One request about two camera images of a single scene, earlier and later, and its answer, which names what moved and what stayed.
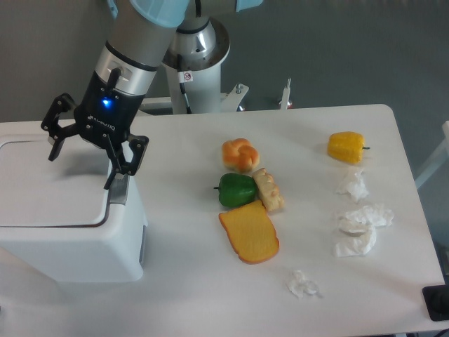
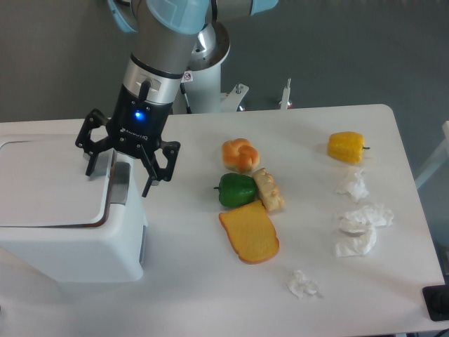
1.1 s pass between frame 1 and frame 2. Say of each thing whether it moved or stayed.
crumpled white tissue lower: stayed
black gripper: moved
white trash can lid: stayed
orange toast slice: stayed
